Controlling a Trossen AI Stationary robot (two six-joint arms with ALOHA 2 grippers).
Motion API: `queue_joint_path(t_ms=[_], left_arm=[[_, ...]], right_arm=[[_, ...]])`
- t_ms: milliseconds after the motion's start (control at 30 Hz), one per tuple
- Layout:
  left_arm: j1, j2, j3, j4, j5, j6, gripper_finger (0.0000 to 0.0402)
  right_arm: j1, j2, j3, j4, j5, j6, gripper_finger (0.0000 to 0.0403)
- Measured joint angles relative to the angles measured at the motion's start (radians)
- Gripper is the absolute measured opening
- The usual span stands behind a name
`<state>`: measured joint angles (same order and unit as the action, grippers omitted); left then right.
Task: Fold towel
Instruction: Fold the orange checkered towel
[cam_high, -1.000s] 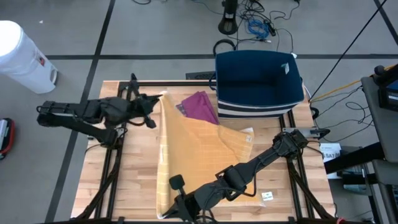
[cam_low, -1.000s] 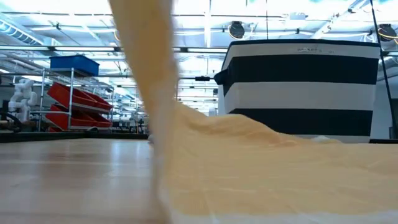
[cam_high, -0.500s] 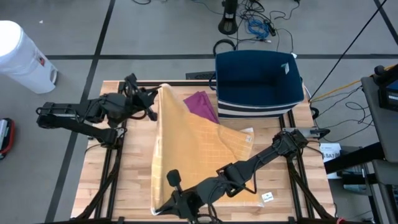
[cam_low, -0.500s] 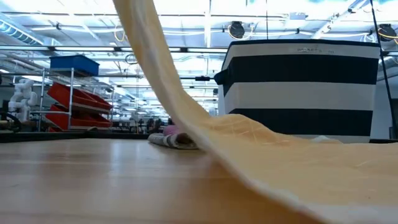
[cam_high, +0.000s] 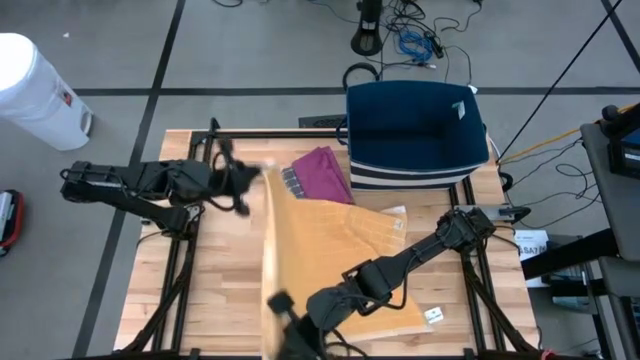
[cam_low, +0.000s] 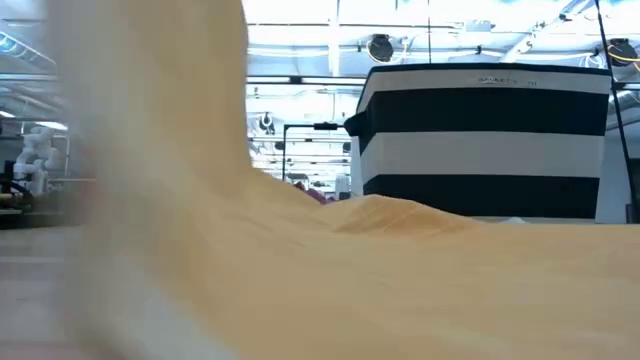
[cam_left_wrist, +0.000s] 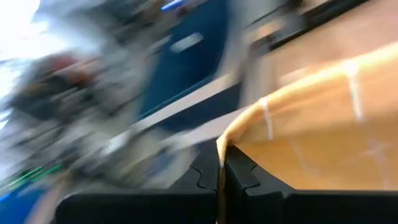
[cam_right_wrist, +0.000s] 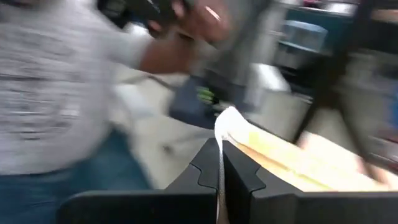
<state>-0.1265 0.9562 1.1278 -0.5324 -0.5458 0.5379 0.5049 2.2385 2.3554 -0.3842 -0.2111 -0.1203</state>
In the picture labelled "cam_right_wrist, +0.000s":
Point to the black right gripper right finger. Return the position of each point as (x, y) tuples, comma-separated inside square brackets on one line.
[(311, 208)]

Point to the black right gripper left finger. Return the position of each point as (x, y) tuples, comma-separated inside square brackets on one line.
[(140, 208)]

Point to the orange checked towel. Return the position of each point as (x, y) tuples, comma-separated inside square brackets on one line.
[(280, 158)]

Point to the person's forearm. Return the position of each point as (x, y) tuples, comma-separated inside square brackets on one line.
[(168, 57)]

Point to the black box green lights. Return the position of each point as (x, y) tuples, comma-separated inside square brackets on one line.
[(189, 105)]

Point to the person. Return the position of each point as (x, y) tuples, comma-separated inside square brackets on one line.
[(46, 93)]

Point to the light blue plastic container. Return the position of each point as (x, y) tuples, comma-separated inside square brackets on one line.
[(303, 34)]

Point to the person's hand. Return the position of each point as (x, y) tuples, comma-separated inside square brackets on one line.
[(205, 23)]

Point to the black table frame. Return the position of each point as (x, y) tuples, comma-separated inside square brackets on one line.
[(329, 81)]

